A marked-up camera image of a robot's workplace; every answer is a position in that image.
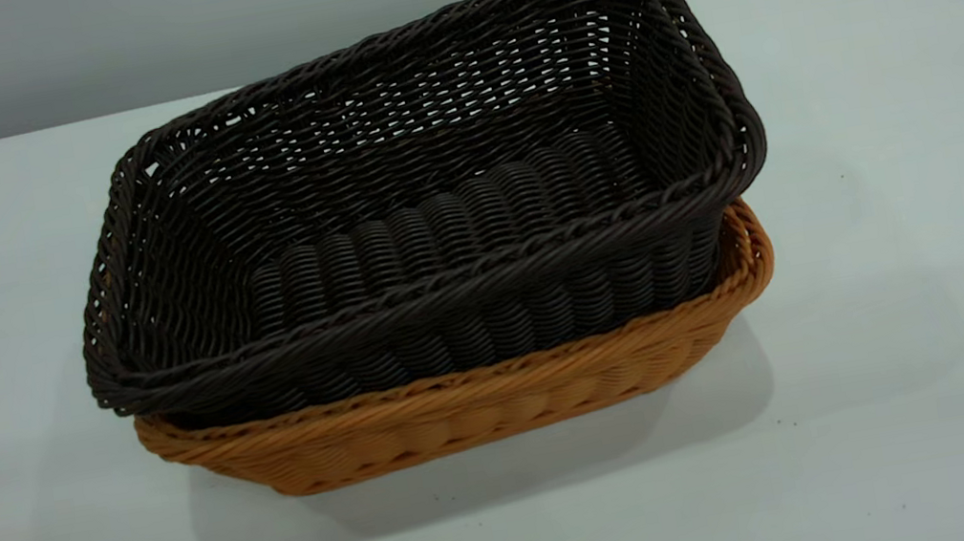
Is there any dark brown wicker basket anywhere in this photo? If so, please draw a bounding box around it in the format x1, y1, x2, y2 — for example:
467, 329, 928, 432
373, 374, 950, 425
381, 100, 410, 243
32, 0, 799, 446

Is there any light brown wicker basket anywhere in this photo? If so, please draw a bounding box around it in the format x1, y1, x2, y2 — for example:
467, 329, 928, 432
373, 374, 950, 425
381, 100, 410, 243
112, 194, 800, 521

